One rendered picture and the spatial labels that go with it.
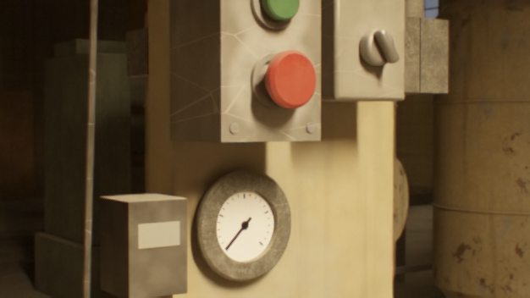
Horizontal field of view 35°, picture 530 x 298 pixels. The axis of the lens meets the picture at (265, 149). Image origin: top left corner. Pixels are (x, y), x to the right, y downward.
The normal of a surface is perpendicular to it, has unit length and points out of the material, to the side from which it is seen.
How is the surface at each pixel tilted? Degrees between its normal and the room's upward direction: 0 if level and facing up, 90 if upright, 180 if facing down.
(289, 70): 90
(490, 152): 90
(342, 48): 90
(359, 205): 90
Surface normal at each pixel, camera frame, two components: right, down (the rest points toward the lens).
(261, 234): 0.57, 0.03
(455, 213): -0.86, 0.02
